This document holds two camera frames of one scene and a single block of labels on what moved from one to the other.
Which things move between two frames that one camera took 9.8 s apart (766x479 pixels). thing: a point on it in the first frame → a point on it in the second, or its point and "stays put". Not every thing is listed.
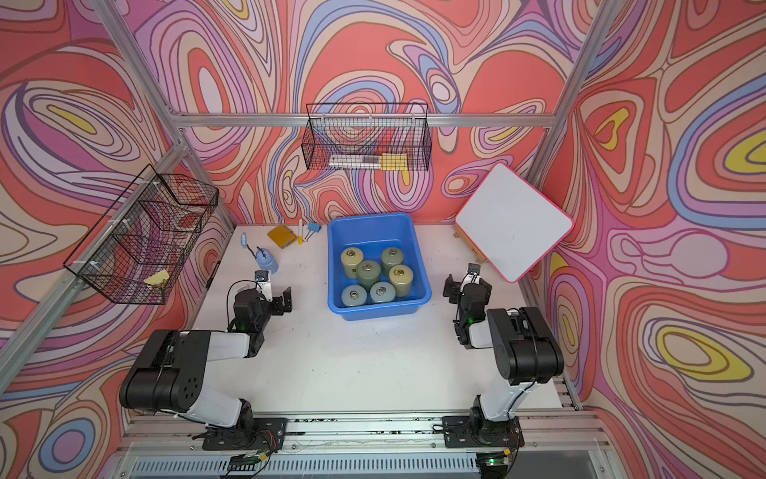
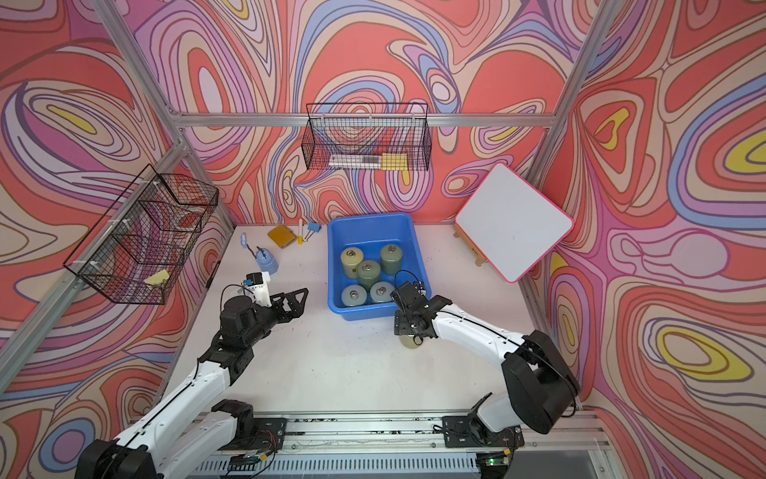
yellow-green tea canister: x=401 y=276 → x=411 y=341
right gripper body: x=454 y=288 → x=403 y=321
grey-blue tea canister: x=354 y=295 stays put
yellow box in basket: x=394 y=162 stays put
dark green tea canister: x=368 y=273 stays put
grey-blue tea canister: x=382 y=291 stays put
